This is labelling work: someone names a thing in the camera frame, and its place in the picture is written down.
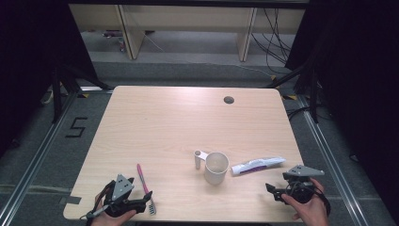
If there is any light wooden shelf unit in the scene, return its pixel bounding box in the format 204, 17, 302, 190
69, 3, 307, 62

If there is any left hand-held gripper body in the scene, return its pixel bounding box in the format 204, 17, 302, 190
103, 173, 149, 218

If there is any thick black gripper cable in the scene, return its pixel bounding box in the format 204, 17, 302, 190
313, 187, 332, 218

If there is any person's right hand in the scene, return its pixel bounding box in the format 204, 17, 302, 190
280, 177, 330, 226

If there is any thin white floor cable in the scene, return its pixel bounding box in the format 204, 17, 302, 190
234, 63, 273, 78

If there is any aluminium floor rail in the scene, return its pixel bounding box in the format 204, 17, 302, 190
0, 92, 79, 226
296, 95, 371, 226

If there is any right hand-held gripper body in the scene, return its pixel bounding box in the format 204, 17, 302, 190
281, 165, 326, 204

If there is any black curtain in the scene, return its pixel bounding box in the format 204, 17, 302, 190
0, 0, 99, 158
284, 0, 399, 218

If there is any black floor cable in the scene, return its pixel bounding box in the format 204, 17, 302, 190
286, 105, 312, 122

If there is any person's left hand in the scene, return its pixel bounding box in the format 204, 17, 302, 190
89, 201, 138, 226

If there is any white and purple toothpaste tube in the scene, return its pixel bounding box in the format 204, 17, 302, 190
231, 155, 287, 177

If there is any grey tape piece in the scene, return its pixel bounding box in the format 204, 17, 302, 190
59, 195, 83, 205

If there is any black metal stand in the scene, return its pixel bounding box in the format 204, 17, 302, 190
51, 64, 113, 124
264, 59, 322, 124

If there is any white cup with side holder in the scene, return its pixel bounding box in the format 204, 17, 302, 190
193, 150, 231, 186

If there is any grey cable plug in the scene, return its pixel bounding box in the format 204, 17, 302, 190
79, 204, 111, 220

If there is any bundle of black hanging cables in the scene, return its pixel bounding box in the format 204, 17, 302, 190
250, 8, 295, 75

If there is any pink toothbrush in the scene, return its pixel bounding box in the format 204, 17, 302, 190
136, 163, 157, 216

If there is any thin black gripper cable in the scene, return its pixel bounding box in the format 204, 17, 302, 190
93, 180, 116, 208

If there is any white cable coil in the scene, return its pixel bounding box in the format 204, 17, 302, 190
40, 89, 55, 105

